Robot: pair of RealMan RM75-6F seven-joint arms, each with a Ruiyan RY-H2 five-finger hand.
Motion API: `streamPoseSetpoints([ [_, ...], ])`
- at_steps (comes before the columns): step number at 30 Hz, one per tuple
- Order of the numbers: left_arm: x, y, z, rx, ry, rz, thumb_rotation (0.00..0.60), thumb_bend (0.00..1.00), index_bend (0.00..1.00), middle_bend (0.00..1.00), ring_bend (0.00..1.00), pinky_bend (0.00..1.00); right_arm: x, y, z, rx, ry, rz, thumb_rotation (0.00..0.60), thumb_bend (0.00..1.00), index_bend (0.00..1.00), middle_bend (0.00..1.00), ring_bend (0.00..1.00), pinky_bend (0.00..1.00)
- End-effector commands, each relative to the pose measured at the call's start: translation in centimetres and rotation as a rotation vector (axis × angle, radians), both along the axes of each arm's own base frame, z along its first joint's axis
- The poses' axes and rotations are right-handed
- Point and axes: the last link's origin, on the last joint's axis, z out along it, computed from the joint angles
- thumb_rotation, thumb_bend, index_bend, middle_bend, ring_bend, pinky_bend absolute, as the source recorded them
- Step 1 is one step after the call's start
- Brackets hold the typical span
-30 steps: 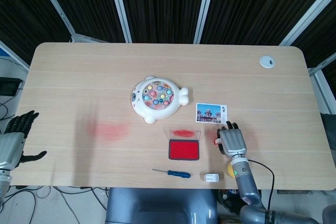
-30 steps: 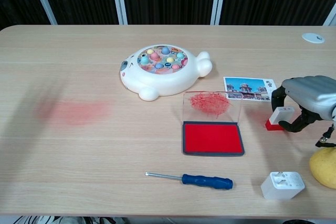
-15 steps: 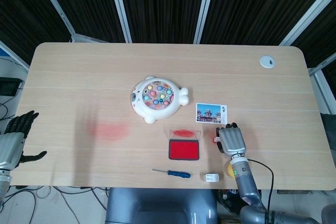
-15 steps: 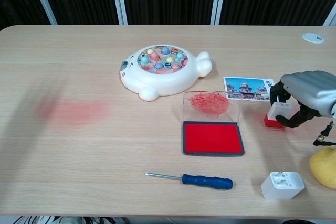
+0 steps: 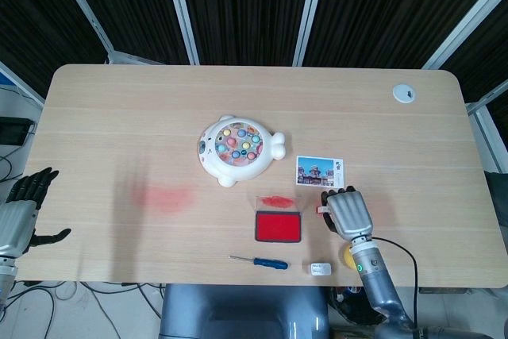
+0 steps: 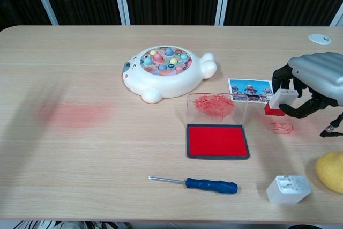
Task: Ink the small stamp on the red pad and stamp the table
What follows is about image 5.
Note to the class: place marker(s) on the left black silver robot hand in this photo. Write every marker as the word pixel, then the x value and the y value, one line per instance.
pixel 16 220

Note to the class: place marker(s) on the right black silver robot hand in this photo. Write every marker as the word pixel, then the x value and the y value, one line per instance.
pixel 349 214

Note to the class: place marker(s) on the small red stamp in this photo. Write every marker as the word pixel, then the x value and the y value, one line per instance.
pixel 322 209

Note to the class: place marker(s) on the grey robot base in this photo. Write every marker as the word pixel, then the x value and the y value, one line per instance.
pixel 238 311

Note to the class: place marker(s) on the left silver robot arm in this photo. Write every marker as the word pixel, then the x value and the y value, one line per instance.
pixel 6 275

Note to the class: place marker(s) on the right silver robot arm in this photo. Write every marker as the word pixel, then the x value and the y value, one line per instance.
pixel 373 275

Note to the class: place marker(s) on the yellow pear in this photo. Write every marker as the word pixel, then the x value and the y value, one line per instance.
pixel 347 257

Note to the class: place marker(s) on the photo postcard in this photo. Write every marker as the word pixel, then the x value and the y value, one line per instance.
pixel 319 171

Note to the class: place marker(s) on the small white box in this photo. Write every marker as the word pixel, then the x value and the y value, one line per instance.
pixel 320 268

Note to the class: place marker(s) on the red ink pad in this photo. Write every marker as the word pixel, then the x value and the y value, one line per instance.
pixel 277 228

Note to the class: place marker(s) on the black monitor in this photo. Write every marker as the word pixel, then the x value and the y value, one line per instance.
pixel 14 129

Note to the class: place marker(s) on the black trash bin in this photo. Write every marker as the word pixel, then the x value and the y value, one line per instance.
pixel 349 305

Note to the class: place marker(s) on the white fish-shaped fishing toy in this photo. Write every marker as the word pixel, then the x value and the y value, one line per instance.
pixel 234 148

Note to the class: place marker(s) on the white partition post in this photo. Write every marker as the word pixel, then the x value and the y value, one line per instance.
pixel 310 5
pixel 85 9
pixel 21 85
pixel 464 23
pixel 180 5
pixel 486 124

